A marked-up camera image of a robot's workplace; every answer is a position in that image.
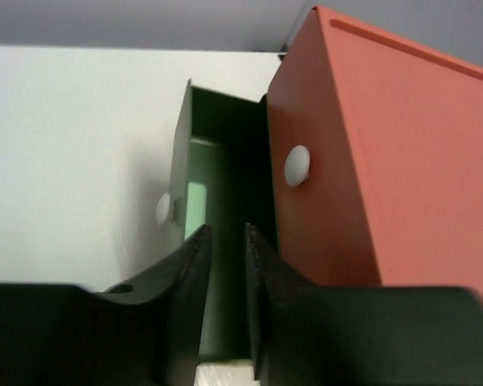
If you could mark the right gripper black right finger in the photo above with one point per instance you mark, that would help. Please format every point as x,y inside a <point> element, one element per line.
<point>307,334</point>

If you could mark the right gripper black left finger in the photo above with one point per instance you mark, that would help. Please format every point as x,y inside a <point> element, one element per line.
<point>143,331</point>

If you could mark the green drawer box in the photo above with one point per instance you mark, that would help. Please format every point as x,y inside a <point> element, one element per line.
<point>221,176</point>

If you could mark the yellow bottom drawer box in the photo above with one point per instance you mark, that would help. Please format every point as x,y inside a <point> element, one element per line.
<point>233,373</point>

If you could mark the pink top drawer box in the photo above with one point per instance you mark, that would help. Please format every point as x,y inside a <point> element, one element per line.
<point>377,155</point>

